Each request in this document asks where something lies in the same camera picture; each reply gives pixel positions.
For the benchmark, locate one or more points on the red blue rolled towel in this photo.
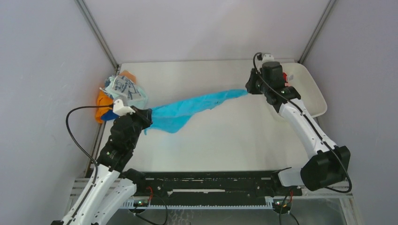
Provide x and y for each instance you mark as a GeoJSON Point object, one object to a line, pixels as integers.
{"type": "Point", "coordinates": [285, 78]}

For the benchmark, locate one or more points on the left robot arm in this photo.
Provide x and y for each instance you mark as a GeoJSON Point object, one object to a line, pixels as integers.
{"type": "Point", "coordinates": [109, 185]}

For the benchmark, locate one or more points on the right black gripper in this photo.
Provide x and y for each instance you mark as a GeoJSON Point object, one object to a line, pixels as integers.
{"type": "Point", "coordinates": [255, 74]}

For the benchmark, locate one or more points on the bright blue towel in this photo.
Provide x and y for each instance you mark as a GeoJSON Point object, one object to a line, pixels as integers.
{"type": "Point", "coordinates": [172, 117]}

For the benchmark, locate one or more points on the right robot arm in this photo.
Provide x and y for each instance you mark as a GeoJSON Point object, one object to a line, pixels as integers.
{"type": "Point", "coordinates": [328, 162]}

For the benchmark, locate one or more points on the white plastic tray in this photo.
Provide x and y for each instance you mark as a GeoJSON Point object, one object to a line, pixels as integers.
{"type": "Point", "coordinates": [300, 78]}

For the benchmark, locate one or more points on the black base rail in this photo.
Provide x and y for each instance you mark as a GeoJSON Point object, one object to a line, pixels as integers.
{"type": "Point", "coordinates": [208, 189]}

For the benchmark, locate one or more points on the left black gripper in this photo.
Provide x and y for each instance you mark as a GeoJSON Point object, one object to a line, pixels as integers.
{"type": "Point", "coordinates": [145, 115]}

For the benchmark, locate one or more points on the mint green towel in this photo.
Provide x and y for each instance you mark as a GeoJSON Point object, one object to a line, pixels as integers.
{"type": "Point", "coordinates": [139, 101]}

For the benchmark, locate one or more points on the dark blue towel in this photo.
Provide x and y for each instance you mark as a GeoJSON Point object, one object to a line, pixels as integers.
{"type": "Point", "coordinates": [109, 115]}

